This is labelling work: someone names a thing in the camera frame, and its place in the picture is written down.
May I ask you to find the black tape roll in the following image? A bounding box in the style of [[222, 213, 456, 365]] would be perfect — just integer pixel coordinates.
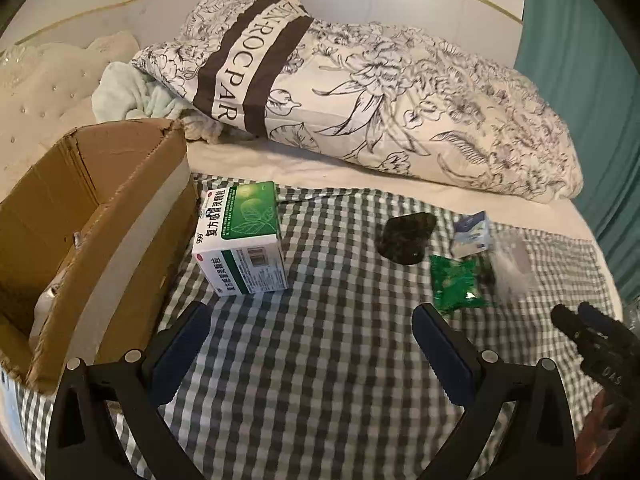
[[375, 212, 437, 266]]

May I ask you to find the green white medicine box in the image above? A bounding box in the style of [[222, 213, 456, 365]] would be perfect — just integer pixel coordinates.
[[192, 181, 288, 297]]

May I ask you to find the clear plastic bag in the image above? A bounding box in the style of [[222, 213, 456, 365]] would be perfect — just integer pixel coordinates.
[[489, 232, 538, 304]]

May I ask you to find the green snack packet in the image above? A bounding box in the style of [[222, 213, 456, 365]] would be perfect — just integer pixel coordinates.
[[430, 255, 488, 314]]

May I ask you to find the blue white tissue pack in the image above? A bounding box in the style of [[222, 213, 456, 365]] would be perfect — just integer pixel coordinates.
[[450, 211, 491, 259]]

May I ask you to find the checkered gingham cloth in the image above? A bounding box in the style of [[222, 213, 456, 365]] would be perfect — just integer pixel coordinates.
[[14, 173, 626, 480]]

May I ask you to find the brown cardboard box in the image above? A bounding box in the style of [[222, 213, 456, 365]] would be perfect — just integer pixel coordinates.
[[1, 119, 198, 394]]

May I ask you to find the teal curtain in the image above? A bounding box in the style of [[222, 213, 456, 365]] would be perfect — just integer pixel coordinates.
[[515, 0, 639, 304]]

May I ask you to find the mint green towel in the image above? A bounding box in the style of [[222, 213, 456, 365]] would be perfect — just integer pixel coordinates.
[[91, 62, 201, 124]]

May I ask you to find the cream tufted headboard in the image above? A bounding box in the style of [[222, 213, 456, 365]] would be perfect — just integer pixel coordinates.
[[1, 32, 139, 196]]

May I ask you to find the floral folded duvet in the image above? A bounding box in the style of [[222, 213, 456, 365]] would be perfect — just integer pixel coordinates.
[[132, 0, 584, 203]]

